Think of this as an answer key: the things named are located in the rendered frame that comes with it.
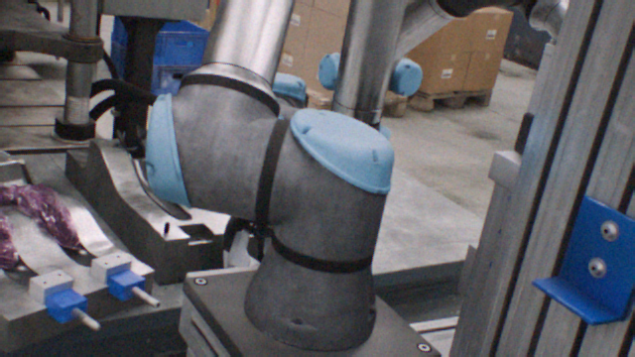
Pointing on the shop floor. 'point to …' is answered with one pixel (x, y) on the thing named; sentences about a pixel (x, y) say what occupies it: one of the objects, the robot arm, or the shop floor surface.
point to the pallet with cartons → (461, 60)
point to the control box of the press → (142, 50)
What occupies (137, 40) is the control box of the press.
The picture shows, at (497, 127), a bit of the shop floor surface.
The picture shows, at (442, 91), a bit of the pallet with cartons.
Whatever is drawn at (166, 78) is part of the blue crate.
